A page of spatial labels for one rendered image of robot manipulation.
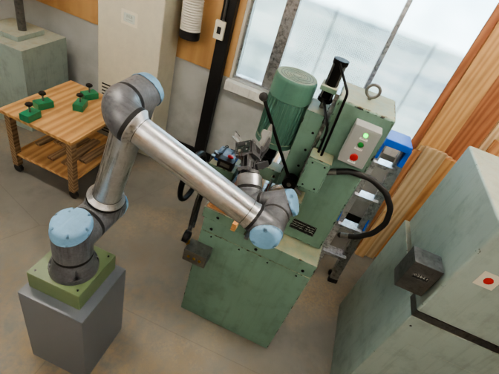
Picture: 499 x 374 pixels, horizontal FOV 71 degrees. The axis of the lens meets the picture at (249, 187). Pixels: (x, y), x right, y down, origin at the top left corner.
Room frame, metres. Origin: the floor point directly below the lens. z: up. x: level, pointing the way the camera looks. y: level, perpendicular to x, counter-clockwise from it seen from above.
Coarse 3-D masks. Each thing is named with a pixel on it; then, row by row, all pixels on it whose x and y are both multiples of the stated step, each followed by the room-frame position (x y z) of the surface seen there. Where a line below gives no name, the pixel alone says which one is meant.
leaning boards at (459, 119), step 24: (480, 48) 2.43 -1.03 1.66; (456, 72) 2.44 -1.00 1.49; (480, 72) 2.40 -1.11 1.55; (456, 96) 2.40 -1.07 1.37; (480, 96) 2.38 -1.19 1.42; (432, 120) 2.42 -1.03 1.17; (456, 120) 2.38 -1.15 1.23; (480, 120) 2.40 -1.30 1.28; (432, 144) 2.37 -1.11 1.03; (456, 144) 2.39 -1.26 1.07; (480, 144) 2.37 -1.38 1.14; (408, 168) 2.28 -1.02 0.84; (432, 168) 2.23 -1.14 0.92; (408, 192) 2.23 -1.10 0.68; (384, 216) 2.17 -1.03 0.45; (408, 216) 2.23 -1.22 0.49; (360, 240) 2.25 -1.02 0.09; (384, 240) 2.19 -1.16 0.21
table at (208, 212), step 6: (234, 180) 1.40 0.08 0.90; (204, 210) 1.15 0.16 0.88; (210, 210) 1.15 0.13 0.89; (204, 216) 1.15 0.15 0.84; (210, 216) 1.15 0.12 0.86; (216, 216) 1.14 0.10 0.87; (222, 216) 1.14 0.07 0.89; (228, 216) 1.14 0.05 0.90; (222, 222) 1.14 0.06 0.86; (228, 222) 1.14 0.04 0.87; (240, 228) 1.13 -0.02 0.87
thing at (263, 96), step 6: (264, 96) 1.25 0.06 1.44; (264, 102) 1.26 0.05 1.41; (270, 114) 1.26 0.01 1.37; (270, 120) 1.25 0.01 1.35; (276, 138) 1.24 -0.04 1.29; (276, 144) 1.25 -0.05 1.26; (282, 156) 1.24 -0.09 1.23; (282, 162) 1.24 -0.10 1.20; (288, 174) 1.23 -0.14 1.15; (294, 174) 1.25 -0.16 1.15; (288, 180) 1.21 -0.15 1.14; (294, 180) 1.22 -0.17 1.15; (288, 186) 1.21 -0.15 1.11; (294, 186) 1.21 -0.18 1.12; (300, 192) 1.23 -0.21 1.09
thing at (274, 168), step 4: (272, 164) 1.39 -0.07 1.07; (276, 164) 1.41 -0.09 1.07; (264, 168) 1.36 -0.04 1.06; (268, 168) 1.36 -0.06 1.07; (272, 168) 1.36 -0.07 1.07; (276, 168) 1.37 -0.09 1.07; (280, 168) 1.38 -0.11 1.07; (260, 172) 1.36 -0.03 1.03; (264, 172) 1.36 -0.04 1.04; (268, 172) 1.35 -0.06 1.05; (272, 172) 1.35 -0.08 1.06; (276, 172) 1.35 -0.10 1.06; (280, 172) 1.35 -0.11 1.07; (264, 176) 1.36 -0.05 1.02; (268, 176) 1.35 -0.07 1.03; (276, 176) 1.35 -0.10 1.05; (268, 180) 1.35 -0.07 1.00; (276, 180) 1.35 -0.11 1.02
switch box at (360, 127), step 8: (360, 120) 1.23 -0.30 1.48; (352, 128) 1.22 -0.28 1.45; (360, 128) 1.18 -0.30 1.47; (368, 128) 1.19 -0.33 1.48; (376, 128) 1.21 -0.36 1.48; (352, 136) 1.19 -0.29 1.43; (360, 136) 1.18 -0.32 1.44; (368, 136) 1.18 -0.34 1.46; (376, 136) 1.18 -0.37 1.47; (344, 144) 1.22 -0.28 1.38; (352, 144) 1.18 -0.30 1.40; (368, 144) 1.18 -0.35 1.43; (344, 152) 1.19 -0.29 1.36; (352, 152) 1.18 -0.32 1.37; (360, 152) 1.18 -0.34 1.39; (368, 152) 1.18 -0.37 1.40; (344, 160) 1.18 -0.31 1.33; (360, 160) 1.18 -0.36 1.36; (360, 168) 1.18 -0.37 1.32
